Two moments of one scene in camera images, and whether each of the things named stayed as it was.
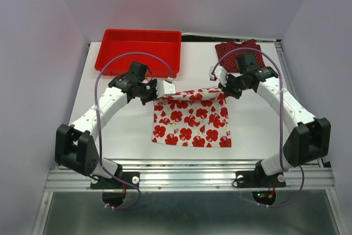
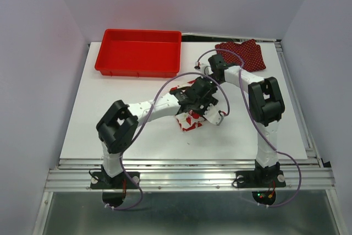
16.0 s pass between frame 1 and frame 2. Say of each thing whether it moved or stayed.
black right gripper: moved
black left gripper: moved
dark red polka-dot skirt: stayed
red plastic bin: stayed
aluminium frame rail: stayed
